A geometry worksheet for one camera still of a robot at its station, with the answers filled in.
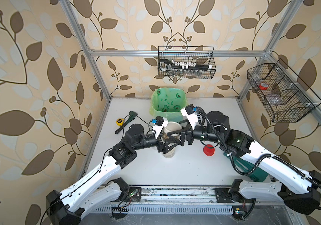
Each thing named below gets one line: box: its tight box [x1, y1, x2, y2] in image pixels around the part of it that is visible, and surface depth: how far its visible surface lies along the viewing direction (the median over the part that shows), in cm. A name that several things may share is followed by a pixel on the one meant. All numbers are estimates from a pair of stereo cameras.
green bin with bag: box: [149, 87, 189, 123], surface depth 95 cm
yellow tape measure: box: [115, 118, 125, 126], surface depth 106 cm
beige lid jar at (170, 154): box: [161, 147, 176, 159], surface depth 88 cm
